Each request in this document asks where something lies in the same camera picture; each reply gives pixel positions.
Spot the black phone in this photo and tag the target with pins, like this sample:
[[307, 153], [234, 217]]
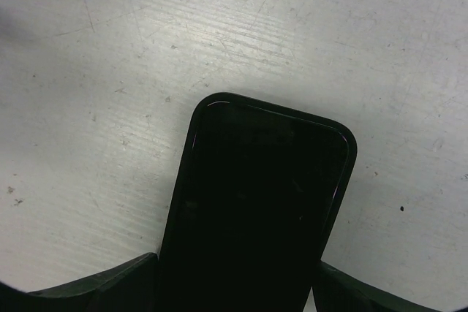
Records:
[[258, 189]]

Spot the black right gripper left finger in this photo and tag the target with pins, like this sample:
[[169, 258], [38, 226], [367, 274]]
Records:
[[127, 287]]

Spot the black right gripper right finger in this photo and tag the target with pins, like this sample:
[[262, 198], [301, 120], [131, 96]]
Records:
[[334, 290]]

